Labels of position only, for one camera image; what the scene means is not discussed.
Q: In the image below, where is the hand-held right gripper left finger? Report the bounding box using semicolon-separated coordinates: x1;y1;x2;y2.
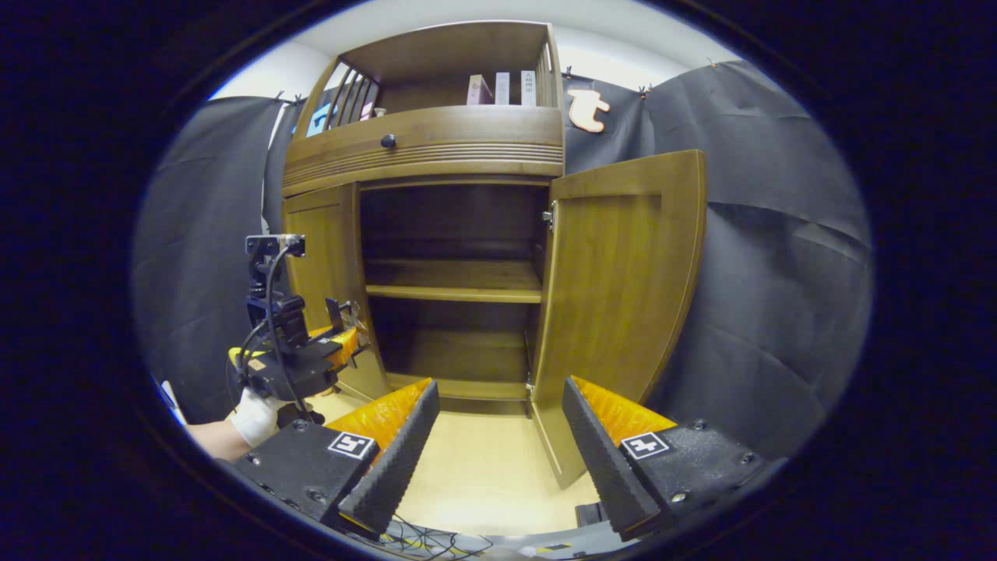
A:
234;379;441;538

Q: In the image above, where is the black backdrop cloth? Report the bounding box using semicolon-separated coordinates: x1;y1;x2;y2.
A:
132;61;873;460

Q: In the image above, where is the tangle of cables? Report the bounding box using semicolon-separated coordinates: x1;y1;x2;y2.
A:
343;514;499;559

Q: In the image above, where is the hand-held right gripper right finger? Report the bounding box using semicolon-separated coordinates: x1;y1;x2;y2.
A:
561;376;768;542

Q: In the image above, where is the wooden double-door shoe cabinet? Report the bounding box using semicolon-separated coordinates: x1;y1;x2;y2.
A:
280;19;708;490

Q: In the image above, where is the wooden shoe cabinet door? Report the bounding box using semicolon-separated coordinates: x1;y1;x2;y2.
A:
530;150;708;490
282;183;390;402

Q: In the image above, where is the wooden inner cabinet shelf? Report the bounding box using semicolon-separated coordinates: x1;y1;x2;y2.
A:
364;259;544;305

